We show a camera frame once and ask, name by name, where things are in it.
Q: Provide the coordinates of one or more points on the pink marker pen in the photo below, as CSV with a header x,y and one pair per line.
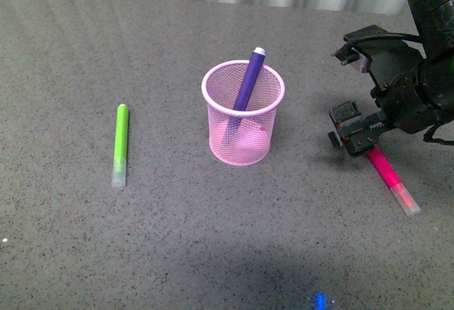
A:
x,y
393,182

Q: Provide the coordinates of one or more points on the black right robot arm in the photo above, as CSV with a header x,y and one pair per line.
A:
x,y
413,76

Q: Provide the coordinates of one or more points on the pink mesh pen cup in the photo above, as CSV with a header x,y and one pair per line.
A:
x,y
241,138

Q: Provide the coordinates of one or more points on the purple marker pen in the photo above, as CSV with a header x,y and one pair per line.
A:
x,y
245,92

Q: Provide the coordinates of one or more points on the black wrist camera with cable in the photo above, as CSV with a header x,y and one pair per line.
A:
x,y
383,55

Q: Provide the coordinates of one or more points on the green marker pen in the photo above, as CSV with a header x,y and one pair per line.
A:
x,y
120,151

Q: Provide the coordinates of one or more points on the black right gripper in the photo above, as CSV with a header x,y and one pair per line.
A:
x,y
402,105

